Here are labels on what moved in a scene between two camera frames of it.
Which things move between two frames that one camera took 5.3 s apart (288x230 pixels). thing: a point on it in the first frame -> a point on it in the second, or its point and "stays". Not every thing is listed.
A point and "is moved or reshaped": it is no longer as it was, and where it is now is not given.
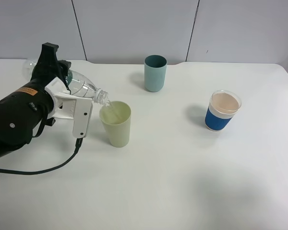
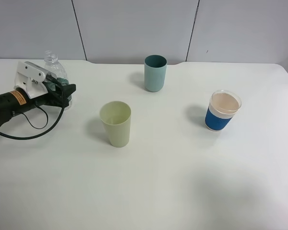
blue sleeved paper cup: x=223 y=104 stays
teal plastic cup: x=155 y=72 stays
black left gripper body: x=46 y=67 -> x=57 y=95
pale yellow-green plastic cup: x=116 y=117 stays
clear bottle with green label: x=78 y=85 is moved or reshaped
